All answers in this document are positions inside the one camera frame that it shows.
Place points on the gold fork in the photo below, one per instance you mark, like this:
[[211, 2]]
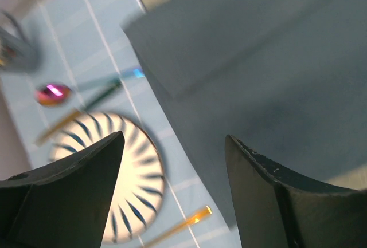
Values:
[[196, 217]]

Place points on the iridescent purple spoon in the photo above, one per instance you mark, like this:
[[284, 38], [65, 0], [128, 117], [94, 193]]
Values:
[[54, 94]]

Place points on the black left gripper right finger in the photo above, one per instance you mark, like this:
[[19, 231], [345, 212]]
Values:
[[278, 207]]

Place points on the blue-grey t-shirt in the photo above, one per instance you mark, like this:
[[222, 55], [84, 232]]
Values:
[[286, 77]]

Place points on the blue checked placemat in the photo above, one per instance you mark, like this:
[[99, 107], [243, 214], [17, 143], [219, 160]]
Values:
[[82, 40]]

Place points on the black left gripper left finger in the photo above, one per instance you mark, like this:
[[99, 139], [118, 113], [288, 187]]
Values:
[[65, 203]]

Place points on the white blue striped plate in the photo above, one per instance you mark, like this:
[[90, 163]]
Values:
[[140, 185]]

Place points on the grey mug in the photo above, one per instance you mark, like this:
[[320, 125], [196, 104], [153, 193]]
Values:
[[18, 54]]

